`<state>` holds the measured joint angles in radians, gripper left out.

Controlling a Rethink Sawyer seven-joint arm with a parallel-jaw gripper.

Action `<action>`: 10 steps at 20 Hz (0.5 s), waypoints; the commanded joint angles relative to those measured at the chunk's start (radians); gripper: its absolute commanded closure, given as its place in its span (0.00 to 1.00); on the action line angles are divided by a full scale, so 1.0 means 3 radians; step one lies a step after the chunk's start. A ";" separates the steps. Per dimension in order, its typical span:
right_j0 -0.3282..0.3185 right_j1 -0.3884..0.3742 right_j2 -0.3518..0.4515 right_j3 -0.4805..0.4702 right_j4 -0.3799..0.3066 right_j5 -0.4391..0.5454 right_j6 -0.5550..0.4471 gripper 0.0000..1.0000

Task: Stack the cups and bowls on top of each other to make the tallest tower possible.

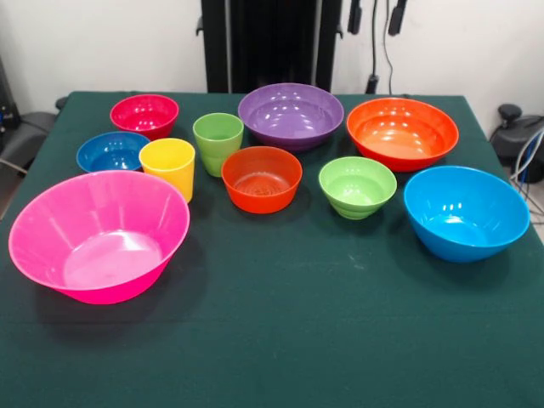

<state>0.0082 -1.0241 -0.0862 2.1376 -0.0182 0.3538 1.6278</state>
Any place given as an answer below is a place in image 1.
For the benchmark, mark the small orange bowl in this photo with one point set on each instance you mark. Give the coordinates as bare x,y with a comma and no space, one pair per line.
261,183

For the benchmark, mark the green cup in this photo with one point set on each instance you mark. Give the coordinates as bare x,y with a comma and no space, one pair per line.
217,144

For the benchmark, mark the small green bowl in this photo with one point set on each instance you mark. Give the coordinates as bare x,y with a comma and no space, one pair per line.
357,187

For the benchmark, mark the large orange bowl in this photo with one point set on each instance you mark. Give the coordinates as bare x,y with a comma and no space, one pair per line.
401,136

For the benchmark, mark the purple bowl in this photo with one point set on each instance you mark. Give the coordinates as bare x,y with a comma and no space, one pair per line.
291,115

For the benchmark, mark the yellow cup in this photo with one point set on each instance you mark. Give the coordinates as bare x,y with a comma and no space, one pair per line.
170,170

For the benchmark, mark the dark green tablecloth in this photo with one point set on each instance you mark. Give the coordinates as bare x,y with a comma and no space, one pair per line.
272,319

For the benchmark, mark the small crimson bowl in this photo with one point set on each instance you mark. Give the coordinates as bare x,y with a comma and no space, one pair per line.
144,115

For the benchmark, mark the small dark blue bowl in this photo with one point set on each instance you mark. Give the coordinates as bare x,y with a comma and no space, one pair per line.
106,155

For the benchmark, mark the large pink bowl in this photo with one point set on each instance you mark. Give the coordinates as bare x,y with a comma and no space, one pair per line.
98,238

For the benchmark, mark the light blue bowl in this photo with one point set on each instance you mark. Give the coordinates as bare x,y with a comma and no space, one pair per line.
465,217

